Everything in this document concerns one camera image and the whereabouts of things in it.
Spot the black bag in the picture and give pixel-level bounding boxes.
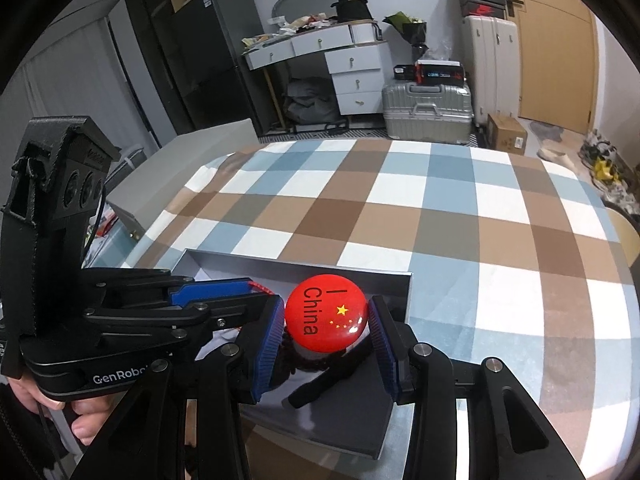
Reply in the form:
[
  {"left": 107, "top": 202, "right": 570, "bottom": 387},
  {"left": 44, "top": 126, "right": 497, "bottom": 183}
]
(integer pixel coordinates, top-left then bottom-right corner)
[{"left": 331, "top": 0, "right": 375, "bottom": 23}]

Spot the grey cloth bundle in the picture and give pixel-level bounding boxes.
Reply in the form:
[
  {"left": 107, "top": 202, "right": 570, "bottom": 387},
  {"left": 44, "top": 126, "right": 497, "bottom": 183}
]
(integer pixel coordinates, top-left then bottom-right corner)
[{"left": 285, "top": 77, "right": 347, "bottom": 128}]

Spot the pile of mixed shoes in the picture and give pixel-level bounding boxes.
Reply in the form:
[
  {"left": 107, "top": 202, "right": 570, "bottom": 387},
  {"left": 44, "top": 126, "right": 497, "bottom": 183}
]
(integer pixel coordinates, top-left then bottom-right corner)
[{"left": 577, "top": 130, "right": 633, "bottom": 201}]

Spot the brown cardboard box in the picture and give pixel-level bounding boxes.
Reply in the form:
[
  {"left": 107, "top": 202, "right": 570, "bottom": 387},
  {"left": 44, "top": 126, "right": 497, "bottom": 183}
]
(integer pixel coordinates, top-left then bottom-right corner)
[{"left": 486, "top": 112, "right": 528, "bottom": 156}]

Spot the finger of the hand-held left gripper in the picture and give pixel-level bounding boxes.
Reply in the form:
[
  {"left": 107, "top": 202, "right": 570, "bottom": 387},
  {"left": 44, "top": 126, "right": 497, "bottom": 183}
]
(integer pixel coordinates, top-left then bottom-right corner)
[
  {"left": 82, "top": 267, "right": 253, "bottom": 311},
  {"left": 85, "top": 292, "right": 281, "bottom": 347}
]

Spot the black cable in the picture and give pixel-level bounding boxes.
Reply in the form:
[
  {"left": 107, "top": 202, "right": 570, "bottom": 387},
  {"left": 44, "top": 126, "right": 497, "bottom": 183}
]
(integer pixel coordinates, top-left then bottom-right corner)
[{"left": 82, "top": 180, "right": 107, "bottom": 263}]

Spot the white desk with drawers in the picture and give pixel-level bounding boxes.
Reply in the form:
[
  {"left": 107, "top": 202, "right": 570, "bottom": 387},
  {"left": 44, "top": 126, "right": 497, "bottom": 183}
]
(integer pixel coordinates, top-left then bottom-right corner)
[{"left": 244, "top": 19, "right": 391, "bottom": 116}]

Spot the black wrapped flower bouquet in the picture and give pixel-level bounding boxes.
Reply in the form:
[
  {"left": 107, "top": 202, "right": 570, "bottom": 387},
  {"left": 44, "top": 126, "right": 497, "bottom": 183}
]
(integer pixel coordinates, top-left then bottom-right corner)
[{"left": 382, "top": 11, "right": 430, "bottom": 61}]

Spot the grey cardboard box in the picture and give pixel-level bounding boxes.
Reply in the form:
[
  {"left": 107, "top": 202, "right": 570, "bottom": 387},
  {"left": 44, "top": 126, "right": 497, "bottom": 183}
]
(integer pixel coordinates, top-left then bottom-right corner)
[{"left": 172, "top": 247, "right": 416, "bottom": 461}]

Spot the person's left hand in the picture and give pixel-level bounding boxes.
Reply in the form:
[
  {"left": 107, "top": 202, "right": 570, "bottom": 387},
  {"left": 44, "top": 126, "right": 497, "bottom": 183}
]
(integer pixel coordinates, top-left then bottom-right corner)
[{"left": 7, "top": 375, "right": 132, "bottom": 447}]

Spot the black and red box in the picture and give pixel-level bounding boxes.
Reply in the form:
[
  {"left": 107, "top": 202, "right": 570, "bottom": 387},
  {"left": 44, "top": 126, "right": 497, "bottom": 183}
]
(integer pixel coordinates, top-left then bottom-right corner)
[{"left": 414, "top": 59, "right": 465, "bottom": 86}]

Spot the silver suitcase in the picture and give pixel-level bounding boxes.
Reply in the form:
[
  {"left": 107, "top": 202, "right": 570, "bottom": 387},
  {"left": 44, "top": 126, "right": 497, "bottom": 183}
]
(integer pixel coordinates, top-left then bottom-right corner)
[{"left": 382, "top": 82, "right": 475, "bottom": 147}]

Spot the person's left forearm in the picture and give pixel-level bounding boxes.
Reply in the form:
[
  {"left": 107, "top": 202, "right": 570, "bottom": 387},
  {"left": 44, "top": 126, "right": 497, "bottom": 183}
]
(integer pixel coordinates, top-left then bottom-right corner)
[{"left": 0, "top": 390, "right": 66, "bottom": 480}]

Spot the checkered blanket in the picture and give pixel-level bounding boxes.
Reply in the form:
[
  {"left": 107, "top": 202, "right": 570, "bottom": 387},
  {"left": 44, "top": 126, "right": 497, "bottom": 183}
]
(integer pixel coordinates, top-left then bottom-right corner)
[{"left": 120, "top": 137, "right": 640, "bottom": 480}]

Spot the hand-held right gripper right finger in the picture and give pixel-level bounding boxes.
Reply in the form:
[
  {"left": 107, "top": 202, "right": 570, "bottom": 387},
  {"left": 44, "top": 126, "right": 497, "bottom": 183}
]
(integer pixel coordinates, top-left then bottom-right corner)
[{"left": 369, "top": 295, "right": 576, "bottom": 480}]

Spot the dark grey fridge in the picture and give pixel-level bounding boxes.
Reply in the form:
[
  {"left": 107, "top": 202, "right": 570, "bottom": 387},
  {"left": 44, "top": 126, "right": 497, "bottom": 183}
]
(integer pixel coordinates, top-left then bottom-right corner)
[{"left": 167, "top": 0, "right": 266, "bottom": 133}]

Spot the white upright suitcase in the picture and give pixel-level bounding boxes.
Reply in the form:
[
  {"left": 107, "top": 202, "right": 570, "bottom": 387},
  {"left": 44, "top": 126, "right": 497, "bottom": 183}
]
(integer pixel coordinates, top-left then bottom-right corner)
[{"left": 460, "top": 15, "right": 521, "bottom": 128}]

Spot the white curtain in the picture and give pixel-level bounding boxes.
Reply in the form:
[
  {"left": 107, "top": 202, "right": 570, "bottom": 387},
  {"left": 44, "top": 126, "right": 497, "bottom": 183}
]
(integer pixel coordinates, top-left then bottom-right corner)
[{"left": 0, "top": 15, "right": 151, "bottom": 171}]

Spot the black shoe box red logo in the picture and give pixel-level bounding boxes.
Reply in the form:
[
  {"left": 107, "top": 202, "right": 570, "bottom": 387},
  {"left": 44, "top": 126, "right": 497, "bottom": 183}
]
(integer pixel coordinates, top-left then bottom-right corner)
[{"left": 462, "top": 0, "right": 516, "bottom": 18}]

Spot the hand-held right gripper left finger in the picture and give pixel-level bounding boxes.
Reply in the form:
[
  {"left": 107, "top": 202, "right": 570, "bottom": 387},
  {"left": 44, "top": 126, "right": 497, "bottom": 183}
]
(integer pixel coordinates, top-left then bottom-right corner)
[{"left": 70, "top": 294, "right": 287, "bottom": 480}]

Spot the dark wardrobe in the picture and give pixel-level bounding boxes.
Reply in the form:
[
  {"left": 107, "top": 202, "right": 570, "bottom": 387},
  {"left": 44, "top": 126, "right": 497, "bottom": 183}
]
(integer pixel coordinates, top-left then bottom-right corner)
[{"left": 125, "top": 0, "right": 201, "bottom": 136}]

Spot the grey padded bed panel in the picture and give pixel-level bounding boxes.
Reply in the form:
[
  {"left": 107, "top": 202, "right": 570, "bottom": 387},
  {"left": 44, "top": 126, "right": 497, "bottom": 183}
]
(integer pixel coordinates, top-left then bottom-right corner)
[{"left": 107, "top": 119, "right": 259, "bottom": 228}]

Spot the black long hair clip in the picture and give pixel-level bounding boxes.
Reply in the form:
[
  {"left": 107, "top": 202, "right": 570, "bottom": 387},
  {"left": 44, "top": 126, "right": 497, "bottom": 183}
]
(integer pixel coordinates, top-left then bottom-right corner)
[{"left": 287, "top": 355, "right": 368, "bottom": 408}]

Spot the grey floor cloth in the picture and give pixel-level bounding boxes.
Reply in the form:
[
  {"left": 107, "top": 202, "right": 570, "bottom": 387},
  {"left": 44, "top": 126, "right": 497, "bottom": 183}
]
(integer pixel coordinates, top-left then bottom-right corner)
[{"left": 530, "top": 122, "right": 566, "bottom": 143}]

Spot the red round badge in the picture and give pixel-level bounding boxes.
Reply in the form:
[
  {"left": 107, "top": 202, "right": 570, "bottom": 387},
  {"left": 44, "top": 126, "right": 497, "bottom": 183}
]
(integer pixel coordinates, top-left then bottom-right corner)
[{"left": 285, "top": 274, "right": 370, "bottom": 356}]

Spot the desk clutter pile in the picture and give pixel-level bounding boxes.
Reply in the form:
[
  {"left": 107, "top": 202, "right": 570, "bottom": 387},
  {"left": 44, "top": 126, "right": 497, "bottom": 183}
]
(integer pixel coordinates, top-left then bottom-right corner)
[{"left": 241, "top": 14, "right": 336, "bottom": 53}]

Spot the wooden door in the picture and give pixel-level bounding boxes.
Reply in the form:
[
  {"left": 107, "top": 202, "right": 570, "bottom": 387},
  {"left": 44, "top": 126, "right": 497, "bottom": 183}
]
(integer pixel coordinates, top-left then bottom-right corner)
[{"left": 487, "top": 0, "right": 598, "bottom": 133}]

